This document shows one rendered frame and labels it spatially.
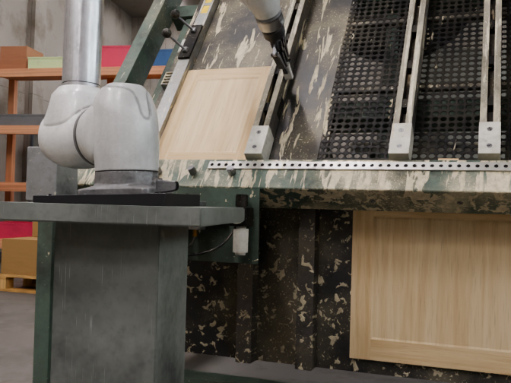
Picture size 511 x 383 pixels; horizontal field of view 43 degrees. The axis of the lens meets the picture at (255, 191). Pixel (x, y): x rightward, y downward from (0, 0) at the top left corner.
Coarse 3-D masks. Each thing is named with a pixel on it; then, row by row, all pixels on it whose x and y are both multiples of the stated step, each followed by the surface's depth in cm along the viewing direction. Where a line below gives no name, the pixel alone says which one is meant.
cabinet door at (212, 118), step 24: (192, 72) 255; (216, 72) 251; (240, 72) 247; (264, 72) 243; (192, 96) 246; (216, 96) 243; (240, 96) 239; (168, 120) 241; (192, 120) 238; (216, 120) 234; (240, 120) 231; (168, 144) 233; (192, 144) 230; (216, 144) 227; (240, 144) 223
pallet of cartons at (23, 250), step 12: (36, 228) 559; (12, 240) 523; (24, 240) 520; (36, 240) 516; (12, 252) 523; (24, 252) 519; (36, 252) 516; (12, 264) 523; (24, 264) 519; (0, 276) 524; (12, 276) 520; (24, 276) 517; (0, 288) 524; (12, 288) 526
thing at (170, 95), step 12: (204, 0) 280; (216, 0) 281; (204, 24) 270; (204, 36) 270; (180, 60) 258; (192, 60) 260; (180, 72) 253; (168, 84) 251; (180, 84) 250; (168, 96) 246; (168, 108) 242
